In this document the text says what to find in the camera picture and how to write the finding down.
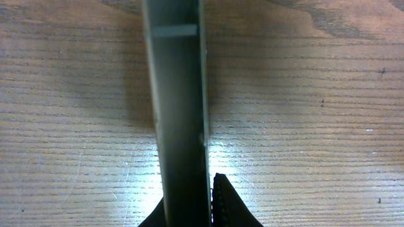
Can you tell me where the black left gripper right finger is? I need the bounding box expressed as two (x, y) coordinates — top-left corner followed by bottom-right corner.
(211, 173), (263, 227)

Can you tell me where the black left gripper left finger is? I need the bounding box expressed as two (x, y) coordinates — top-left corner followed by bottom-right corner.
(138, 199), (167, 227)

